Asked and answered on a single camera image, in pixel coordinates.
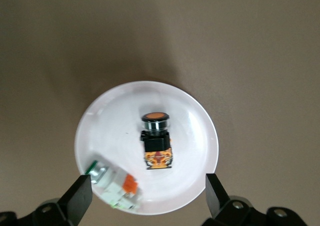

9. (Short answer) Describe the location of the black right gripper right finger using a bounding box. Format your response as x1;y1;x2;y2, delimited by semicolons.
201;173;309;226

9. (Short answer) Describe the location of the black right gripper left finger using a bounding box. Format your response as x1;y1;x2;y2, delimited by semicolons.
0;174;94;226

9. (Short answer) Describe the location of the pink round plate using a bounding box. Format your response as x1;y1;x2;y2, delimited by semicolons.
74;80;220;216

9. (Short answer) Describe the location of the white green push button switch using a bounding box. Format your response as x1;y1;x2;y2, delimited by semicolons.
84;160;142;212

